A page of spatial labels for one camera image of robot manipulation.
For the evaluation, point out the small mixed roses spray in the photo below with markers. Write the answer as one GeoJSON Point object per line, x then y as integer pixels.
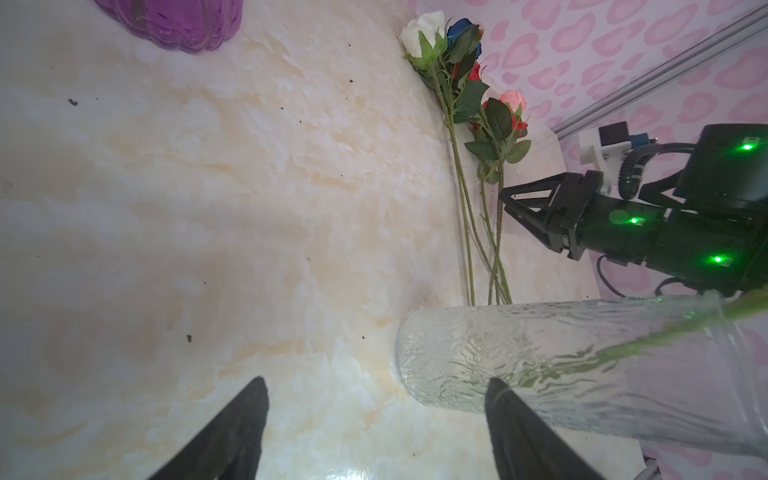
{"type": "Point", "coordinates": [747, 305]}

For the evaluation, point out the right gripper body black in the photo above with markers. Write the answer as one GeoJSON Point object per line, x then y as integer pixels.
{"type": "Point", "coordinates": [570, 195]}

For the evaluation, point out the blue rose stem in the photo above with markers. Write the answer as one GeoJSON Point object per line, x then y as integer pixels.
{"type": "Point", "coordinates": [464, 47]}

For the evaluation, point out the clear glass cylinder vase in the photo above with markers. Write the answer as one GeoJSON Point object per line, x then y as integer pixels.
{"type": "Point", "coordinates": [673, 369]}

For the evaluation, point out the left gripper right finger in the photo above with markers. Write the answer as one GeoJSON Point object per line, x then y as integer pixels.
{"type": "Point", "coordinates": [524, 446]}

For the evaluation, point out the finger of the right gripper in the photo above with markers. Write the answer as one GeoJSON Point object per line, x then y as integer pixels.
{"type": "Point", "coordinates": [529, 204]}

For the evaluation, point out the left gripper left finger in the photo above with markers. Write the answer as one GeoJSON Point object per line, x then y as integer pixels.
{"type": "Point", "coordinates": [230, 445]}

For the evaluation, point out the purple glass vase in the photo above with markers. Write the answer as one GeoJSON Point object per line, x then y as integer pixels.
{"type": "Point", "coordinates": [192, 26]}

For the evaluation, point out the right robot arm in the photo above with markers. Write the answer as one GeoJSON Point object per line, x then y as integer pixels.
{"type": "Point", "coordinates": [696, 212]}

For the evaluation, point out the white rose stem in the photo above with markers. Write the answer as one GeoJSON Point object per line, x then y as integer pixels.
{"type": "Point", "coordinates": [425, 42]}

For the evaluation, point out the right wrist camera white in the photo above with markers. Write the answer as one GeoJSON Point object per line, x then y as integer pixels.
{"type": "Point", "coordinates": [605, 148]}

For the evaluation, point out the right aluminium frame strut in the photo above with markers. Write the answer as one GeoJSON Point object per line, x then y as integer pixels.
{"type": "Point", "coordinates": [733, 36]}

